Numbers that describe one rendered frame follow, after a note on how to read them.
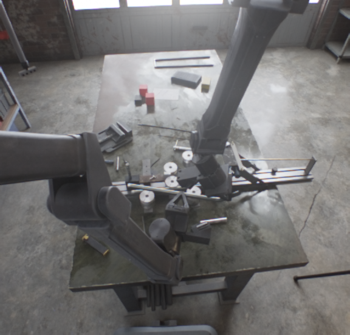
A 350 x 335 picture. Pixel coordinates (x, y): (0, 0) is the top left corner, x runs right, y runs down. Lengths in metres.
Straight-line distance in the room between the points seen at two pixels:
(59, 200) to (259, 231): 0.73
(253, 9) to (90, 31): 3.59
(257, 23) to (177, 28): 3.47
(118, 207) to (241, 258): 0.60
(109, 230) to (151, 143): 0.81
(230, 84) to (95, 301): 1.57
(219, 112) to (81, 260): 0.65
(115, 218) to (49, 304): 1.54
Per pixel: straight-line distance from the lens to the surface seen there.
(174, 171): 0.97
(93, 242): 0.94
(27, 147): 0.32
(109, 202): 0.37
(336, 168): 2.65
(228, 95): 0.52
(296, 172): 1.15
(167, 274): 0.66
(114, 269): 0.91
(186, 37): 3.96
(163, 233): 0.67
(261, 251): 0.95
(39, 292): 1.96
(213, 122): 0.57
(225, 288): 1.59
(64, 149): 0.35
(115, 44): 3.97
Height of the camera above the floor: 1.72
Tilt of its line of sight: 48 degrees down
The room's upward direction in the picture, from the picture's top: straight up
